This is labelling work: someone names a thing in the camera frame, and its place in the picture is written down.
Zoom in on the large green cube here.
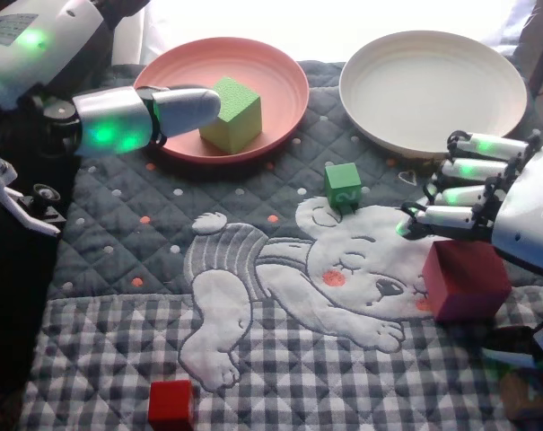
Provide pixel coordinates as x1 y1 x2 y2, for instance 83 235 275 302
198 75 264 155

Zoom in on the grey quilt with bear print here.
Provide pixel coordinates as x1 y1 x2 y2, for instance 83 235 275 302
19 60 543 431

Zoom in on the large red cube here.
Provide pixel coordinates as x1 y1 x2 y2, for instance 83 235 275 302
421 239 513 324

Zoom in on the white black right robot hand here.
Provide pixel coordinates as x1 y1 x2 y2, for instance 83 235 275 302
395 128 543 374

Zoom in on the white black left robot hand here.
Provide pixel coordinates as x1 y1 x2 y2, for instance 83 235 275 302
0 0 223 158

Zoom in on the white round plate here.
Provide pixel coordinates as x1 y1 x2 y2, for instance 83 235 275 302
337 30 530 160

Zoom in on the pink round plate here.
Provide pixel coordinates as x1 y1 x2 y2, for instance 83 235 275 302
133 38 311 165

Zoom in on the small green cube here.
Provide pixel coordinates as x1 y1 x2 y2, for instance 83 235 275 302
323 162 363 215

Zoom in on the small red block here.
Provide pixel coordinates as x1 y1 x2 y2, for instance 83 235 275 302
147 379 197 431

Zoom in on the brown block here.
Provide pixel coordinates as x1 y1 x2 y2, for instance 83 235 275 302
498 368 543 424

